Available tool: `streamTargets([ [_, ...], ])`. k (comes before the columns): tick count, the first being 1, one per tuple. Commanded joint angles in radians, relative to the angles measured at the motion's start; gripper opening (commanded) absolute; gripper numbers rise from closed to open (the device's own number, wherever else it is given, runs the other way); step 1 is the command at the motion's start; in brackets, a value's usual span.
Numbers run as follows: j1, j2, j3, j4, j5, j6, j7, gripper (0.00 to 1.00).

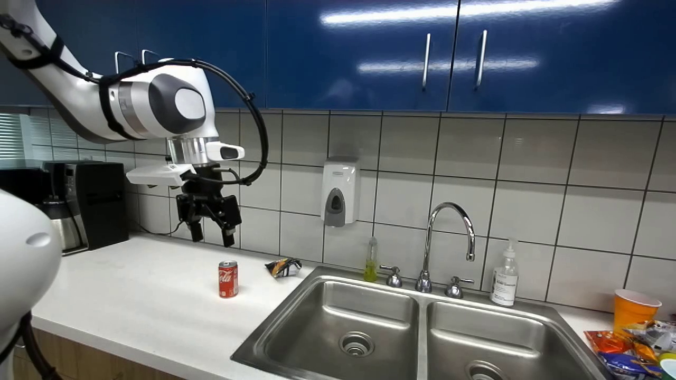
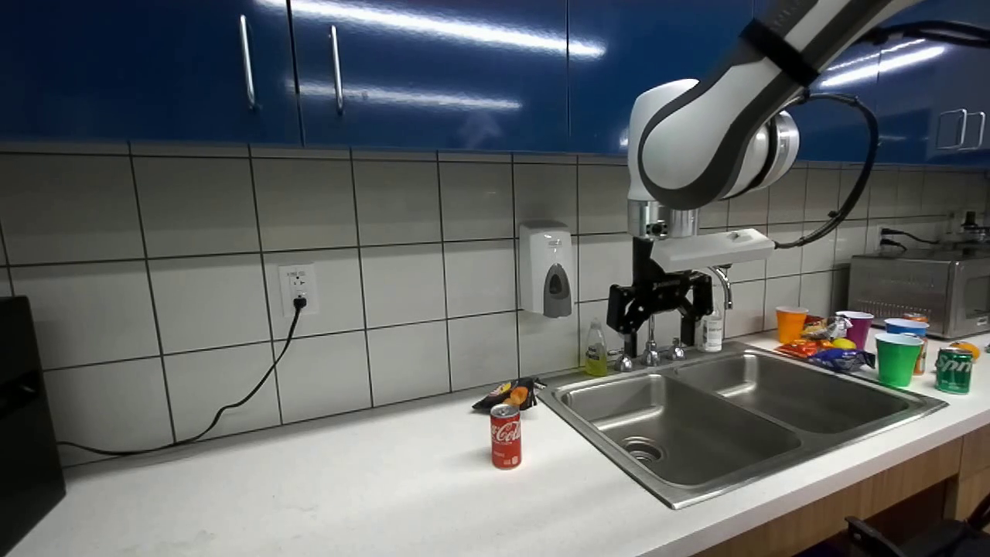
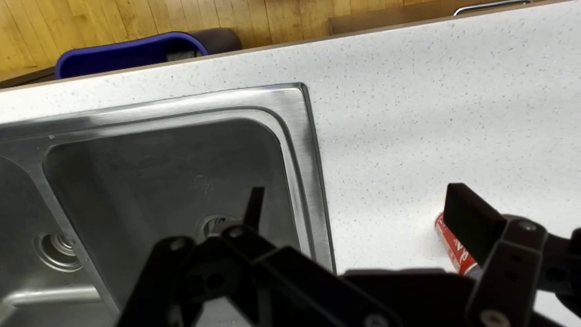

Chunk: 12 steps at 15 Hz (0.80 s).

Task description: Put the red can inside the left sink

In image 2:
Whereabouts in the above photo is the white pump bottle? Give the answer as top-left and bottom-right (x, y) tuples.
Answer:
(699, 305), (725, 354)

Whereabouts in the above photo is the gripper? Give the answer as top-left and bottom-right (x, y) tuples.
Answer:
(606, 236), (715, 359)

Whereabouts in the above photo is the red soda can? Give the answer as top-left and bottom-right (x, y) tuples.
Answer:
(490, 402), (523, 471)

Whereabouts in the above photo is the black appliance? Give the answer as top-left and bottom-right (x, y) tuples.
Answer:
(0, 295), (67, 555)

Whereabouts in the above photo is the silver snack bag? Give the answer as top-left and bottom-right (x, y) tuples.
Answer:
(800, 315), (852, 342)

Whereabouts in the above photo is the white wall soap dispenser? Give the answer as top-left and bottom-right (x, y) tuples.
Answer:
(518, 221), (575, 320)

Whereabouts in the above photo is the blue snack bag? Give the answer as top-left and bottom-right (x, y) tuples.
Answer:
(807, 347), (877, 374)

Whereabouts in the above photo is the steel double sink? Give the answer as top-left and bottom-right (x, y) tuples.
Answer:
(535, 340), (950, 511)

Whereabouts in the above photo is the chrome tap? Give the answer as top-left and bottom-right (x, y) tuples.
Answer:
(613, 265), (734, 371)

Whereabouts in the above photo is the blue cabinet door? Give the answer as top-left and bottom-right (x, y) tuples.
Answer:
(288, 0), (572, 154)
(0, 0), (303, 149)
(789, 31), (990, 168)
(566, 0), (766, 156)

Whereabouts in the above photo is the steel sink basin with drain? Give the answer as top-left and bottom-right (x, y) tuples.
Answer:
(560, 373), (804, 489)

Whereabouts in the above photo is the yellow dish soap bottle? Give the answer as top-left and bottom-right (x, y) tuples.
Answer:
(584, 318), (609, 378)

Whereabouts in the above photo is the small dark appliance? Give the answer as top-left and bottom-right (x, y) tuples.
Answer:
(954, 210), (990, 251)

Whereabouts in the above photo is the blue wall cabinet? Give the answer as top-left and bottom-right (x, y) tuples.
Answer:
(0, 0), (990, 168)

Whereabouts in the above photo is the silver cabinet door handle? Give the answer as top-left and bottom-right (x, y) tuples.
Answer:
(935, 108), (968, 151)
(961, 110), (988, 151)

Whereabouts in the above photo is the black office chair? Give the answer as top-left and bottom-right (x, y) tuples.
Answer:
(842, 494), (990, 557)

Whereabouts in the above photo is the green soda can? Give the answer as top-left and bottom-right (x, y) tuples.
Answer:
(934, 347), (975, 396)

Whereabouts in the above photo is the purple plastic cup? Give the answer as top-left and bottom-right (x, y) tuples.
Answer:
(838, 310), (876, 351)

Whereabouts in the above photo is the red snack bag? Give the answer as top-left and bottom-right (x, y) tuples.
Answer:
(775, 338), (833, 359)

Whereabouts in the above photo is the black snack bag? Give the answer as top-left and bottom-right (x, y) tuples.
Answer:
(472, 377), (547, 413)

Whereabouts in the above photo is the black cable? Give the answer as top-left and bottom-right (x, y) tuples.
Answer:
(879, 226), (941, 253)
(57, 297), (309, 458)

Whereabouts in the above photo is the green plastic cup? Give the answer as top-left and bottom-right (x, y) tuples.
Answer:
(875, 332), (925, 389)

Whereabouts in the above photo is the steel toaster oven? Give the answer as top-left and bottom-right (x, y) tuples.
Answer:
(847, 248), (990, 340)

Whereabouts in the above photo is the white wall socket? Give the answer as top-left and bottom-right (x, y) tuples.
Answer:
(278, 263), (320, 317)

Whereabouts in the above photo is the orange plastic cup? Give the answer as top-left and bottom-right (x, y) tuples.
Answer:
(775, 306), (810, 345)

